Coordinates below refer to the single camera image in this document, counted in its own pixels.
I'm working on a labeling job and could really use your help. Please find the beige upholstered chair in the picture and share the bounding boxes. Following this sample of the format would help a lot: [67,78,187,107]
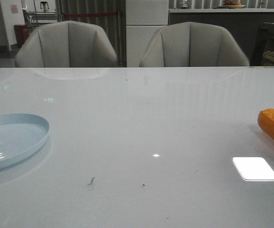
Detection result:
[15,20,118,68]
[139,22,249,67]

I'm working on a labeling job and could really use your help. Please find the light blue round plate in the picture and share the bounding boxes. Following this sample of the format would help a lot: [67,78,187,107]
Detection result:
[0,113,50,169]

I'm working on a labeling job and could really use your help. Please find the red barrier belt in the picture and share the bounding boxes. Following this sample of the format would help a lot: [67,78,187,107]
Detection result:
[64,11,118,18]

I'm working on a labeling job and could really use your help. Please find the left beige upholstered chair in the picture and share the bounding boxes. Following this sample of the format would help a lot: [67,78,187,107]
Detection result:
[15,20,118,68]

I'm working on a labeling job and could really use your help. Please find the metal barrier post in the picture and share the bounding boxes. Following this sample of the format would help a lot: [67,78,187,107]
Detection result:
[117,11,123,66]

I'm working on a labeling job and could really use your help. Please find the right beige upholstered chair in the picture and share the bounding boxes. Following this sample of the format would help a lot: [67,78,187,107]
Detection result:
[139,22,249,67]

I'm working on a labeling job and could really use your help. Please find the red bin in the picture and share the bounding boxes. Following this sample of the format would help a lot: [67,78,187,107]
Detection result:
[14,24,29,48]

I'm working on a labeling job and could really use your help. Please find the dark grey counter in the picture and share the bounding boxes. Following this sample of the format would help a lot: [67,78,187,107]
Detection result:
[168,9,274,62]

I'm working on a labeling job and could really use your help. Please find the fruit bowl on counter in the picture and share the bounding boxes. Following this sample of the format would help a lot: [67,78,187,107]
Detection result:
[223,0,245,9]

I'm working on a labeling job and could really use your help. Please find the white cabinet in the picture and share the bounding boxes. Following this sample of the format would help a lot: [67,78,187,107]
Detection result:
[125,0,169,67]

